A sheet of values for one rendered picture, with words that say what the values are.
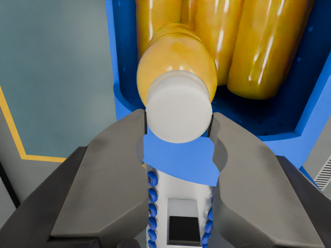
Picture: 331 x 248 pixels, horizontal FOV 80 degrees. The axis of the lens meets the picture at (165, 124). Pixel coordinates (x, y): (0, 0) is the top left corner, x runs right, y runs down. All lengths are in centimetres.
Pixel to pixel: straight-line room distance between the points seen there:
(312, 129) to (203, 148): 10
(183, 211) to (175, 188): 8
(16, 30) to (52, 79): 35
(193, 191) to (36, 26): 138
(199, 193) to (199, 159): 52
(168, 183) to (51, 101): 132
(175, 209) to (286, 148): 54
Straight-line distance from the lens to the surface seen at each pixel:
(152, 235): 83
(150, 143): 21
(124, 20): 32
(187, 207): 72
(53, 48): 161
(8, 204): 268
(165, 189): 70
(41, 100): 183
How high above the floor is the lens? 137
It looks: 58 degrees down
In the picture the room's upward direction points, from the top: 176 degrees counter-clockwise
